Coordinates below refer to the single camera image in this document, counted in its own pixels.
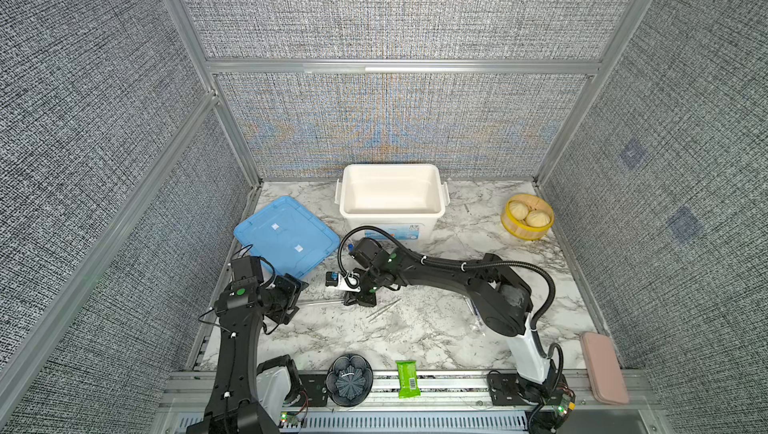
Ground blue capped test tube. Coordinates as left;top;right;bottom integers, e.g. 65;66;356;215
297;298;344;308

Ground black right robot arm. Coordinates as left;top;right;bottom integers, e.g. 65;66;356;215
336;238;560;404

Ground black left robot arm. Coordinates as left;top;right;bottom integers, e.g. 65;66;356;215
186;274;308;433

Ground metal tweezers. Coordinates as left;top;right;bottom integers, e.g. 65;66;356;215
366;299;400;321

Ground clear test tube rack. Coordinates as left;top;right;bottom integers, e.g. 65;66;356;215
340;230;365;255

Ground blue plastic bin lid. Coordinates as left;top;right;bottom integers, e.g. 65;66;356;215
234;196;340;279

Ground white plastic storage bin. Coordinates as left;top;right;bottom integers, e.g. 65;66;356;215
334;164;450;241

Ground small clear glass dish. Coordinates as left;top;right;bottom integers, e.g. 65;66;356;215
470;320;485;336

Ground left steamed bun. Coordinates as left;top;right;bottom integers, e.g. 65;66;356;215
507;201;530;221

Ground steamed bun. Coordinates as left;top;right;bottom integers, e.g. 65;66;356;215
525;210;551;228
507;201;530;221

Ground bamboo steamer basket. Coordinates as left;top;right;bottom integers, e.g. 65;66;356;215
501;194;555;241

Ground right steamed bun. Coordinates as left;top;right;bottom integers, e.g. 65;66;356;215
525;210;551;228

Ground pink pouch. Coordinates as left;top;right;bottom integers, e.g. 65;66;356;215
580;332;630;405

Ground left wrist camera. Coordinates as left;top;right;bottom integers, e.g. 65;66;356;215
231;256;264;285

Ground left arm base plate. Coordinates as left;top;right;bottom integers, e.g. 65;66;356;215
283;373;329;410

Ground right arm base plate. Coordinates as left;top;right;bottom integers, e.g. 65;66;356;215
486;370;542;406

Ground black corrugated cable hose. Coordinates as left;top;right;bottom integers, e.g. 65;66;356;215
337;225;557;333

